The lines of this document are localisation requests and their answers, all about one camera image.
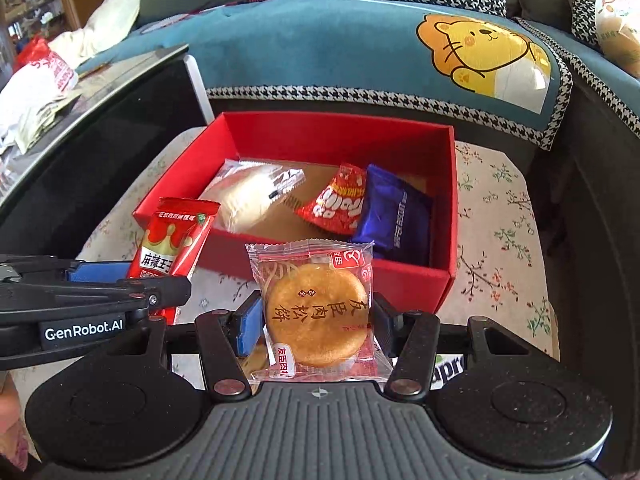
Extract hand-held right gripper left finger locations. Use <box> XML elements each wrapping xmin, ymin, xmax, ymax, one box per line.
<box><xmin>117</xmin><ymin>293</ymin><xmax>265</xmax><ymax>402</ymax></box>

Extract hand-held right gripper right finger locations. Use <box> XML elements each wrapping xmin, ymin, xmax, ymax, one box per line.
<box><xmin>372</xmin><ymin>292</ymin><xmax>561</xmax><ymax>402</ymax></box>

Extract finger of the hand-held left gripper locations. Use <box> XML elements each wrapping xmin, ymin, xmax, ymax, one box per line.
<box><xmin>0</xmin><ymin>254</ymin><xmax>135</xmax><ymax>286</ymax></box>
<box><xmin>0</xmin><ymin>275</ymin><xmax>192</xmax><ymax>327</ymax></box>

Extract tan biscuit packet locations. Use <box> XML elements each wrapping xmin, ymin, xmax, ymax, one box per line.
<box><xmin>242</xmin><ymin>342</ymin><xmax>269</xmax><ymax>379</ymax></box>

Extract round golden cake packet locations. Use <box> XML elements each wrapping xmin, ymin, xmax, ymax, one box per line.
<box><xmin>244</xmin><ymin>240</ymin><xmax>396</xmax><ymax>384</ymax></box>

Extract red spicy strip packet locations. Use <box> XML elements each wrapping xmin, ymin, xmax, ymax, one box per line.
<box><xmin>125</xmin><ymin>197</ymin><xmax>221</xmax><ymax>326</ymax></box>

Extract green white wafer packet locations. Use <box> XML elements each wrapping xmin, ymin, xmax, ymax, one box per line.
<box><xmin>432</xmin><ymin>352</ymin><xmax>469</xmax><ymax>394</ymax></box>

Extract purple wafer biscuit packet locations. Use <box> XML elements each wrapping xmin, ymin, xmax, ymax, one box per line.
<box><xmin>351</xmin><ymin>163</ymin><xmax>434</xmax><ymax>267</ymax></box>

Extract white round bun packet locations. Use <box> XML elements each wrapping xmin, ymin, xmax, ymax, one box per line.
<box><xmin>198</xmin><ymin>158</ymin><xmax>306</xmax><ymax>235</ymax></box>

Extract red gummy candy packet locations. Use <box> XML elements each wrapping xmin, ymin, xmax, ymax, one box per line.
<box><xmin>293</xmin><ymin>162</ymin><xmax>369</xmax><ymax>241</ymax></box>

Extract red cardboard box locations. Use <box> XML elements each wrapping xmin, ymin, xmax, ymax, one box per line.
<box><xmin>132</xmin><ymin>111</ymin><xmax>459</xmax><ymax>314</ymax></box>

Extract person's left hand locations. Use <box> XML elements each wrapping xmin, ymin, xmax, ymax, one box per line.
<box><xmin>0</xmin><ymin>374</ymin><xmax>27</xmax><ymax>469</ymax></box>

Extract black glossy coffee table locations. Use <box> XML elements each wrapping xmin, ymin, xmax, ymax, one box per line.
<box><xmin>0</xmin><ymin>44</ymin><xmax>216</xmax><ymax>262</ymax></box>

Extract beige paper wrapper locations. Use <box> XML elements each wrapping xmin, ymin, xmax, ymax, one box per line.
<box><xmin>19</xmin><ymin>88</ymin><xmax>84</xmax><ymax>154</ymax></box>

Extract white red print plastic bag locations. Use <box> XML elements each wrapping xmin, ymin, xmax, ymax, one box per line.
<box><xmin>0</xmin><ymin>52</ymin><xmax>81</xmax><ymax>153</ymax></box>

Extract cream cloth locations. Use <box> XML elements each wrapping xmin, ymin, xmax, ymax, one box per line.
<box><xmin>47</xmin><ymin>0</ymin><xmax>146</xmax><ymax>69</ymax></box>

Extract teal lion print sofa cover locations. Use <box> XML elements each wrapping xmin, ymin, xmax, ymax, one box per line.
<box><xmin>75</xmin><ymin>0</ymin><xmax>574</xmax><ymax>151</ymax></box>

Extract teal houndstooth border sofa cover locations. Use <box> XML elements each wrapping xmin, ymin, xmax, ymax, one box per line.
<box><xmin>515</xmin><ymin>15</ymin><xmax>640</xmax><ymax>139</ymax></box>

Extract white handled plastic bag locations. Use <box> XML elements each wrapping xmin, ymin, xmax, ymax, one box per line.
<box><xmin>593</xmin><ymin>0</ymin><xmax>640</xmax><ymax>79</ymax></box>

